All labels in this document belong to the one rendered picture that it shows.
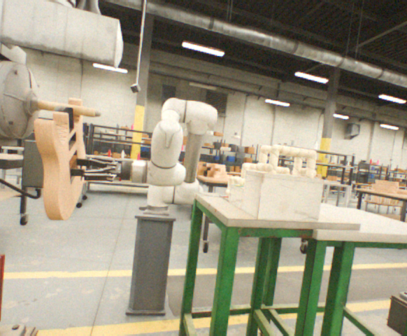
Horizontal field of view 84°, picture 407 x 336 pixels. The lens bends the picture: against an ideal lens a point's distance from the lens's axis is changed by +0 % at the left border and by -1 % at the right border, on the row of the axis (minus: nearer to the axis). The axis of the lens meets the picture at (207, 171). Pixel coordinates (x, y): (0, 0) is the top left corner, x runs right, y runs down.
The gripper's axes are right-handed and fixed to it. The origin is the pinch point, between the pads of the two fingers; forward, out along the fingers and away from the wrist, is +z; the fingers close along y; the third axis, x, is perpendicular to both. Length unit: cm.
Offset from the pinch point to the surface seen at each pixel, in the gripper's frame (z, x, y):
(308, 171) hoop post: -87, 16, -15
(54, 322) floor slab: 20, -120, 7
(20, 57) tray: 20.6, 31.8, 19.2
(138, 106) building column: -1, -173, 679
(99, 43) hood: -8.3, 42.9, 3.1
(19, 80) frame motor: 15.8, 27.3, 5.5
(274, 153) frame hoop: -70, 21, -13
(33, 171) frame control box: 20.3, -12.5, 13.9
